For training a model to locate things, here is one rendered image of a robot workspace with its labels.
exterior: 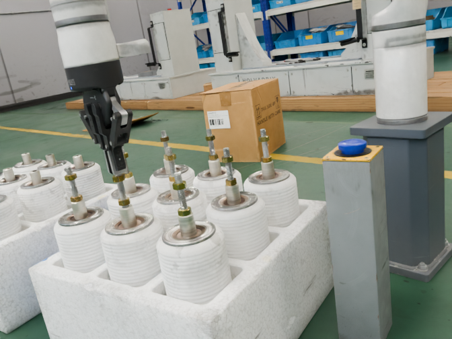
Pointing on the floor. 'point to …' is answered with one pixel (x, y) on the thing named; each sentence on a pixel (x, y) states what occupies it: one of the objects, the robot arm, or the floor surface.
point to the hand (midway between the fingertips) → (115, 160)
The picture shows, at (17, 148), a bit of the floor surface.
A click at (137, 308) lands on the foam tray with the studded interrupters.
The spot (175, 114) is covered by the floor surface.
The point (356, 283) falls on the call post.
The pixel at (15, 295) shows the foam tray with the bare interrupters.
